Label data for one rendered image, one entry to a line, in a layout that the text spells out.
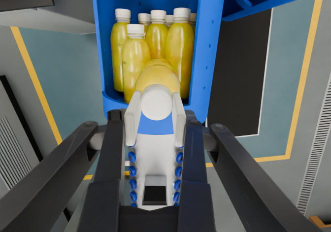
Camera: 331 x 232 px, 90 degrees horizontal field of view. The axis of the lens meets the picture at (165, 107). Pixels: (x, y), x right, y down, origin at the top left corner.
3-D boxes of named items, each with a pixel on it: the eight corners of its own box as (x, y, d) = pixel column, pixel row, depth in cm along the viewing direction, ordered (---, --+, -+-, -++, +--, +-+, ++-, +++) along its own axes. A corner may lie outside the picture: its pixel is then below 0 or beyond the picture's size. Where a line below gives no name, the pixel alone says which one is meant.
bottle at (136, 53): (139, 101, 50) (138, 34, 43) (155, 108, 46) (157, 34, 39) (119, 107, 45) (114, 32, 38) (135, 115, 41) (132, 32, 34)
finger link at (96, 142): (121, 151, 13) (81, 151, 12) (131, 121, 17) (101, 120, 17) (120, 134, 12) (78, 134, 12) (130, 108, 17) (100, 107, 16)
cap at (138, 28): (137, 34, 41) (137, 26, 40) (148, 34, 39) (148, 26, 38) (123, 33, 38) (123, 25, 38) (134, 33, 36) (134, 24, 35)
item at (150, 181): (145, 179, 78) (141, 210, 64) (145, 172, 77) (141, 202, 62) (166, 179, 79) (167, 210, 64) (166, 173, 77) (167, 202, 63)
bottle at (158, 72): (173, 88, 40) (182, 126, 22) (143, 87, 39) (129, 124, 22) (175, 58, 37) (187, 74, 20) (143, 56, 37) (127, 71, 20)
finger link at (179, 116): (177, 116, 13) (186, 116, 13) (173, 91, 20) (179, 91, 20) (175, 147, 15) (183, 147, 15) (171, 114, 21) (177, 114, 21)
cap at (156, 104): (171, 114, 22) (172, 120, 20) (141, 113, 22) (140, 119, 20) (173, 85, 21) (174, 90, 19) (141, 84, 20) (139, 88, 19)
